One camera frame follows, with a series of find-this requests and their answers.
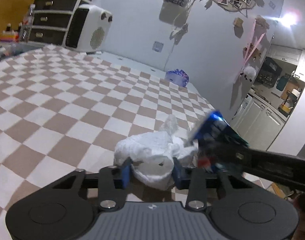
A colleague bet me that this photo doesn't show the wall switch plate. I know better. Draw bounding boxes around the wall switch plate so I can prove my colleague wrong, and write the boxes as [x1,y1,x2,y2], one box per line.
[152,41,164,53]

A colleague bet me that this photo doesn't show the white kitchen cabinets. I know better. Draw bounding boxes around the white kitchen cabinets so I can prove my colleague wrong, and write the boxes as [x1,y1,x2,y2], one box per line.
[231,45,305,155]

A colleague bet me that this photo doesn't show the water bottle by drawers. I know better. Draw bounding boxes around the water bottle by drawers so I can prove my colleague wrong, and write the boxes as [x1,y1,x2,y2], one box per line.
[19,4,35,42]

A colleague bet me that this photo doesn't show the white tissue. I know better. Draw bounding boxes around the white tissue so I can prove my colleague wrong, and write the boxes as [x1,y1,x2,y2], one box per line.
[114,114,198,191]

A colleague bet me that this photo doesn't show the purple blue plastic bag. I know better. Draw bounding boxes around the purple blue plastic bag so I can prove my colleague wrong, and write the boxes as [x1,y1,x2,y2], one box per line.
[165,69,189,87]

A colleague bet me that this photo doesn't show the black range hood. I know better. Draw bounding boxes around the black range hood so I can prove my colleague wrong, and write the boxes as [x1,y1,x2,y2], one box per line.
[254,57,282,88]

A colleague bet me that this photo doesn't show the blue crushed can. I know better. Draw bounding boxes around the blue crushed can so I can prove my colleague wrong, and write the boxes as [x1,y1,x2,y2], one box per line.
[185,110,249,173]

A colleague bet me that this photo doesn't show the white space heater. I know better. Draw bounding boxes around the white space heater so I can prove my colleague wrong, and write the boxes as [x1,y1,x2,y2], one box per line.
[65,4,113,54]

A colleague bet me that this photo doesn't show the right hand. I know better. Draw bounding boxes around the right hand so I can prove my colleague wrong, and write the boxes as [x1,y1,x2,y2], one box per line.
[291,193,305,240]

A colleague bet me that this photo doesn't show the checkered table cloth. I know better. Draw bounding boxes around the checkered table cloth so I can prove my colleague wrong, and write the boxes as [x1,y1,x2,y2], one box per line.
[0,46,212,239]

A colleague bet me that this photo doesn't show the white drawer unit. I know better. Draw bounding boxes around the white drawer unit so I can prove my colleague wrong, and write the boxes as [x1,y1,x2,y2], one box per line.
[29,0,91,46]

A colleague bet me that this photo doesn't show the white plush sheep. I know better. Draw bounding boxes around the white plush sheep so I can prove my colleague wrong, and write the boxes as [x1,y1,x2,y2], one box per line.
[240,66,257,82]

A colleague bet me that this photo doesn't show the colourful toy block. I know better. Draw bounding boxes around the colourful toy block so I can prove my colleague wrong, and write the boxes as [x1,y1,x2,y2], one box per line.
[0,23,19,42]

